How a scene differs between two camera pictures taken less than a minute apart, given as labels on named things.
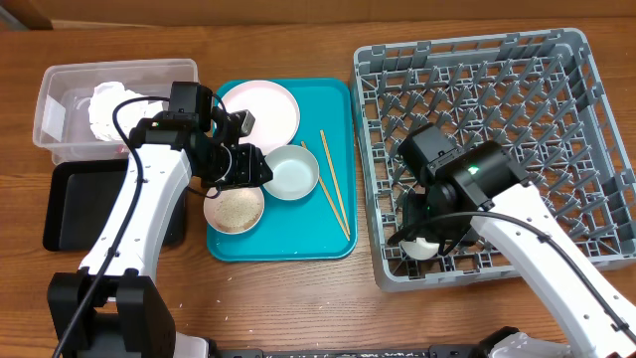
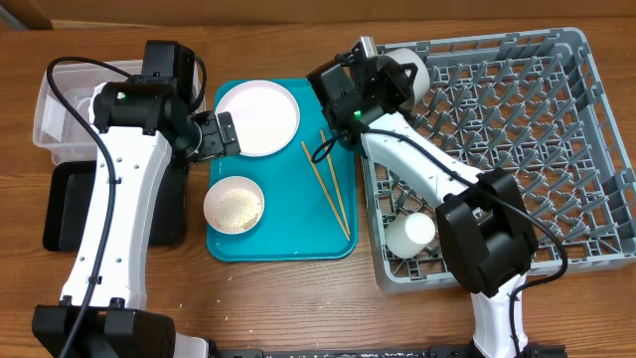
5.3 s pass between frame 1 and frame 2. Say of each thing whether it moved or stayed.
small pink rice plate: stayed
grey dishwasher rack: stayed
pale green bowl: moved
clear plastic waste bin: stayed
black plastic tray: stayed
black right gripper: moved
